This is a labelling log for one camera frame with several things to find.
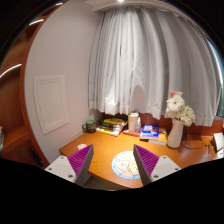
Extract white sheer curtain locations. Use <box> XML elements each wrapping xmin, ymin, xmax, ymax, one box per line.
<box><xmin>89</xmin><ymin>6</ymin><xmax>221</xmax><ymax>126</ymax></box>

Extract clear small bottle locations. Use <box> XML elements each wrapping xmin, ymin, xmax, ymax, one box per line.
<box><xmin>135</xmin><ymin>117</ymin><xmax>141</xmax><ymax>133</ymax></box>

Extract orange book under blue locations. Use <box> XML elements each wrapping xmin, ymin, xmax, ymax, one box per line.
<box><xmin>148</xmin><ymin>128</ymin><xmax>167</xmax><ymax>145</ymax></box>

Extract small pink round object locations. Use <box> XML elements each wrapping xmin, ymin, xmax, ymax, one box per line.
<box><xmin>77</xmin><ymin>144</ymin><xmax>87</xmax><ymax>151</ymax></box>

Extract round cartoon mouse pad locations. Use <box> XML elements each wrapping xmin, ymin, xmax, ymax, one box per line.
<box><xmin>112</xmin><ymin>151</ymin><xmax>140</xmax><ymax>180</ymax></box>

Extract stack of yellow books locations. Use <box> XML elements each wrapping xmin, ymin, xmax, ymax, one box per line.
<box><xmin>96</xmin><ymin>118</ymin><xmax>127</xmax><ymax>137</ymax></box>

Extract white and pink flowers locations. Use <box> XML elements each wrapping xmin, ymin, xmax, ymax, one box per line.
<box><xmin>166</xmin><ymin>91</ymin><xmax>196</xmax><ymax>127</ymax></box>

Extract black cable on desk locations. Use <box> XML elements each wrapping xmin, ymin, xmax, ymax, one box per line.
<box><xmin>182</xmin><ymin>133</ymin><xmax>214</xmax><ymax>151</ymax></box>

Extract white ceramic vase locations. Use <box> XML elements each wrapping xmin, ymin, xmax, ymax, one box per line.
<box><xmin>167</xmin><ymin>120</ymin><xmax>184</xmax><ymax>148</ymax></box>

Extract white tissue canister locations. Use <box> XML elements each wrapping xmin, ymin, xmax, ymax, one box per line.
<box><xmin>128</xmin><ymin>112</ymin><xmax>139</xmax><ymax>131</ymax></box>

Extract white wall access panel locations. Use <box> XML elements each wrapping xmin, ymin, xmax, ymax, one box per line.
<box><xmin>34</xmin><ymin>75</ymin><xmax>69</xmax><ymax>135</ymax></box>

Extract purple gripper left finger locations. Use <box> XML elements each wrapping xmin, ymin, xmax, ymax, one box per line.
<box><xmin>44</xmin><ymin>143</ymin><xmax>95</xmax><ymax>188</ymax></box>

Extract dark green mug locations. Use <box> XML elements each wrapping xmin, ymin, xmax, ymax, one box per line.
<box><xmin>82</xmin><ymin>120</ymin><xmax>96</xmax><ymax>133</ymax></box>

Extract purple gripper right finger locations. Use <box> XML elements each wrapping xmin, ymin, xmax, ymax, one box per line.
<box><xmin>132</xmin><ymin>143</ymin><xmax>182</xmax><ymax>187</ymax></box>

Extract wooden shelf unit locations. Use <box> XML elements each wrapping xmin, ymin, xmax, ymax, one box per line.
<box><xmin>0</xmin><ymin>13</ymin><xmax>51</xmax><ymax>169</ymax></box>

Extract red flat book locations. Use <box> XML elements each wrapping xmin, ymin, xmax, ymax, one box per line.
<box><xmin>123</xmin><ymin>130</ymin><xmax>140</xmax><ymax>137</ymax></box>

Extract white device at right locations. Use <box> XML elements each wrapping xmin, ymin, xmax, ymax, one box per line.
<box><xmin>211</xmin><ymin>132</ymin><xmax>224</xmax><ymax>152</ymax></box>

